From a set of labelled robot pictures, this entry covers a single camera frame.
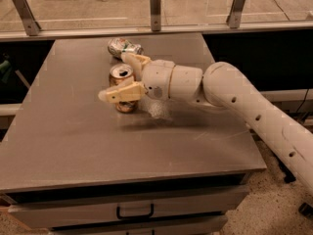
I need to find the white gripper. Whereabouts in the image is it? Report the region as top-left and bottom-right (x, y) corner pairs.
(98, 52), (175, 103)

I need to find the orange soda can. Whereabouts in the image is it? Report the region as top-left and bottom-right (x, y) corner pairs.
(109, 63), (137, 114)

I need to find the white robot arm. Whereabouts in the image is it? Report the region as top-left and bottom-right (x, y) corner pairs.
(98, 53), (313, 194)

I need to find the white bar left side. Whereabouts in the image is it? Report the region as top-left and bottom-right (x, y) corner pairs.
(0, 104), (22, 117)

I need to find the grey upper drawer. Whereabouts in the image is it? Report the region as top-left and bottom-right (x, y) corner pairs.
(9, 185), (248, 228)

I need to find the grey drawer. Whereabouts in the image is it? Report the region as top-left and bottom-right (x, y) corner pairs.
(9, 185), (248, 228)
(51, 215), (228, 235)

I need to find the grey lower drawer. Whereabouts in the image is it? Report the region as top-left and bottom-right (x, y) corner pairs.
(51, 215), (228, 235)

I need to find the black metal stand leg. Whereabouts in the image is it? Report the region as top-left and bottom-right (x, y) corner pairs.
(277, 158), (296, 184)

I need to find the black object at right edge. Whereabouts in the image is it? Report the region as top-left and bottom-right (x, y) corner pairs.
(298, 203), (313, 218)

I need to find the middle metal rail bracket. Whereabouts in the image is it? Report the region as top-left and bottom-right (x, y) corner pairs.
(150, 0), (161, 31)

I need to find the metal rail bracket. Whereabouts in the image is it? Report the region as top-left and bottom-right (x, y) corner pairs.
(12, 0), (41, 36)
(150, 0), (161, 31)
(226, 0), (246, 28)

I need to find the left metal rail bracket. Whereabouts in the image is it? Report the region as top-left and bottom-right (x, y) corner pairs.
(12, 0), (41, 36)

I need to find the right metal rail bracket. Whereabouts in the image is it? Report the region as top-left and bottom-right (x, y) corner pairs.
(226, 0), (246, 28)

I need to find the horizontal metal rail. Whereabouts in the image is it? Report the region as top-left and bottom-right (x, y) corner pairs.
(0, 21), (313, 42)

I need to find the black upper drawer handle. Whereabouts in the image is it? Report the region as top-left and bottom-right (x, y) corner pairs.
(115, 204), (155, 220)

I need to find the black cable behind glass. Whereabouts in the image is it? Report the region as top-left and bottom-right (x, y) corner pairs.
(268, 0), (291, 22)

